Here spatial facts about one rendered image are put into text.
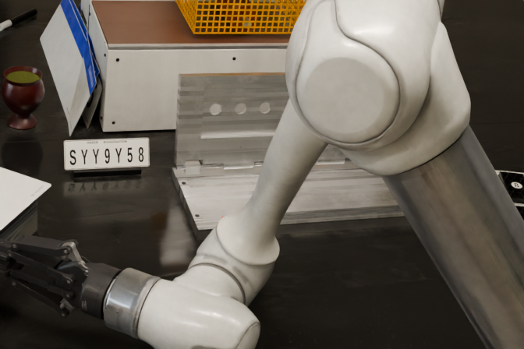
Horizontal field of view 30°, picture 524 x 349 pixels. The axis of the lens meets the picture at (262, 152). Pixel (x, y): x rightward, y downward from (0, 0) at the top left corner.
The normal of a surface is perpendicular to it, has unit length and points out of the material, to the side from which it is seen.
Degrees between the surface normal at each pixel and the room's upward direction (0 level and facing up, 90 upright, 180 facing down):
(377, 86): 88
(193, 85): 80
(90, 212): 0
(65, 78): 63
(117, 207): 0
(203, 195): 0
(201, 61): 90
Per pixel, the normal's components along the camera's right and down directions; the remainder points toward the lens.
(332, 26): -0.43, -0.62
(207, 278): 0.13, -0.91
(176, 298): -0.04, -0.73
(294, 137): -0.48, 0.50
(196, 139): 0.31, 0.36
